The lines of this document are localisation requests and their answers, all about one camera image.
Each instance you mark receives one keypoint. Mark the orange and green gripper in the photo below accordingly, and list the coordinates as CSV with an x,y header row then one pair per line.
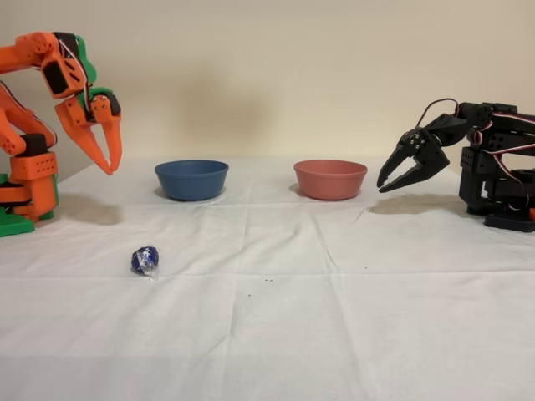
x,y
72,118

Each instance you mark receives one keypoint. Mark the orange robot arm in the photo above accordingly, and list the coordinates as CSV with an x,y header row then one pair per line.
x,y
33,167

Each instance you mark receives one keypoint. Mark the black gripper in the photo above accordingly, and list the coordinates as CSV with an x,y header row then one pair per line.
x,y
432,155

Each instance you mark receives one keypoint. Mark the green arm base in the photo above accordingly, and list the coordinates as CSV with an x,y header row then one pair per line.
x,y
16,227

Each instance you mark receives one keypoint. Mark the blue foil candy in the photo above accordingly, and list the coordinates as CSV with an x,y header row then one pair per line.
x,y
144,259

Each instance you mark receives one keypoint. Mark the pink bowl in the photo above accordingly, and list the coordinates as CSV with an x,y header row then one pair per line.
x,y
330,181

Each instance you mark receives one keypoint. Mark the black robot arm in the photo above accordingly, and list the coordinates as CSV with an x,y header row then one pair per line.
x,y
493,167

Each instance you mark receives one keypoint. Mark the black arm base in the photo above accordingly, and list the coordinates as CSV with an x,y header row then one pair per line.
x,y
510,221

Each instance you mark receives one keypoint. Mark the blue bowl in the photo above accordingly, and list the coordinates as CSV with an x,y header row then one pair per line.
x,y
191,181

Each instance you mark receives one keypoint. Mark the white tablecloth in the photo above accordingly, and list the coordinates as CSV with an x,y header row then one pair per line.
x,y
267,313

